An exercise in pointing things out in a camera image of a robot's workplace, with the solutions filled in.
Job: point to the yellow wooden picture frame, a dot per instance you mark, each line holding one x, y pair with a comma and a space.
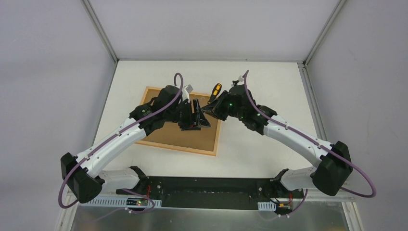
170, 115

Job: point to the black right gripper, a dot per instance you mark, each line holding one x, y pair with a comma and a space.
221, 106

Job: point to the aluminium corner profile left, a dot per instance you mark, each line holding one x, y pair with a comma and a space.
100, 30

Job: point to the black yellow screwdriver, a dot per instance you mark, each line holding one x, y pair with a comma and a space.
214, 93

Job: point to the white slotted cable duct left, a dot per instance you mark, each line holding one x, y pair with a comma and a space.
130, 202

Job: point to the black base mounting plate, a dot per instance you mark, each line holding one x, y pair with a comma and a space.
212, 193

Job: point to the white slotted cable duct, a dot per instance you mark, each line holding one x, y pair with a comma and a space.
266, 206
130, 202

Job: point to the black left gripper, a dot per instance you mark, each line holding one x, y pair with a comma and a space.
195, 114

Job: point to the white slotted cable duct right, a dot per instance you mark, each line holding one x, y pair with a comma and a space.
266, 206

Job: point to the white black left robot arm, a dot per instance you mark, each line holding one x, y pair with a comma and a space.
84, 173

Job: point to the aluminium corner profile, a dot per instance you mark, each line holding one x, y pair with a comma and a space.
309, 66
100, 30

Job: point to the brown fibreboard frame backing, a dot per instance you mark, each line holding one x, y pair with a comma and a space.
170, 136

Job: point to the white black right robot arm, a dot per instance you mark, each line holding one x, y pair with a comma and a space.
327, 173

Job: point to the aluminium corner profile right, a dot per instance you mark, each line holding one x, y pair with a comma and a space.
309, 66

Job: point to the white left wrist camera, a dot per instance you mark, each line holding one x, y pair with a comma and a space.
186, 90

